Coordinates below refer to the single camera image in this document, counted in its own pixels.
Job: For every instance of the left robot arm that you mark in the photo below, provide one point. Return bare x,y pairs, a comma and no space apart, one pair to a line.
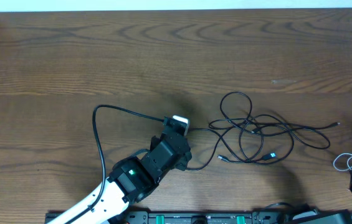
130,181

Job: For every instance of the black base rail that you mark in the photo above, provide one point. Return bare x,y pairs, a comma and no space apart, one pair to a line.
277,213

